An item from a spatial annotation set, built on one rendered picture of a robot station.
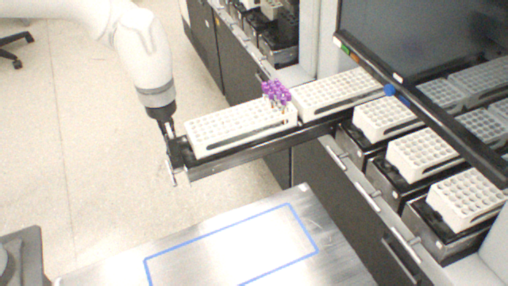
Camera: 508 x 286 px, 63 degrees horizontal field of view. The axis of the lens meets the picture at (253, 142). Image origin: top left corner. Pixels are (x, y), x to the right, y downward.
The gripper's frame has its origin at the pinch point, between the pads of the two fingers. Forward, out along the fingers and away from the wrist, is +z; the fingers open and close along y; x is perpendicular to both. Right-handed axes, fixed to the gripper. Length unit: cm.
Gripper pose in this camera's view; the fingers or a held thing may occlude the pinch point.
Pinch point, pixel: (175, 157)
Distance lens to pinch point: 114.8
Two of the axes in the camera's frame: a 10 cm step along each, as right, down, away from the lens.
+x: -9.2, 3.1, -2.4
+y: -3.9, -6.2, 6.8
